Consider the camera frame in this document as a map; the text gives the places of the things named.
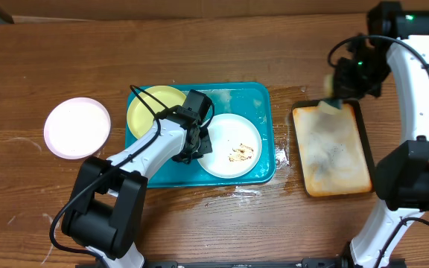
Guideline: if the green yellow sponge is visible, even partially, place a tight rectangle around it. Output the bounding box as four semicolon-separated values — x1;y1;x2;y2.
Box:
317;74;342;115

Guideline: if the white plate with crumbs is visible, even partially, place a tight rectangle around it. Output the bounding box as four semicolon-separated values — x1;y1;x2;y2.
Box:
198;114;262;179

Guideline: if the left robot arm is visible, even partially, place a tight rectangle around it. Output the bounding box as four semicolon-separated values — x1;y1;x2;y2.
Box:
55;104;215;267

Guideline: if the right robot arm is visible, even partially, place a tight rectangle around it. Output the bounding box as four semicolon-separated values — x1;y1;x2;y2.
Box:
328;1;429;267

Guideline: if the yellow plate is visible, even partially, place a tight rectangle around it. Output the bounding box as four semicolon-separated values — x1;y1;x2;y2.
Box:
127;86;186;138

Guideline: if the black tray with soapy water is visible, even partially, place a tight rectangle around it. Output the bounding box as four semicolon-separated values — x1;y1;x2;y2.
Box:
292;100;375;197

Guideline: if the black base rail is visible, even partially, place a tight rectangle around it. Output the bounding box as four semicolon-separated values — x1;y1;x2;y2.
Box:
144;258;340;268

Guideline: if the teal plastic tray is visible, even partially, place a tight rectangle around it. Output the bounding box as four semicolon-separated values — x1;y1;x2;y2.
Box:
124;82;277;189

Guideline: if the white plate with brown sauce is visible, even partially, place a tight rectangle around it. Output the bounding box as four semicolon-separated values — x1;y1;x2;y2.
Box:
43;98;111;159

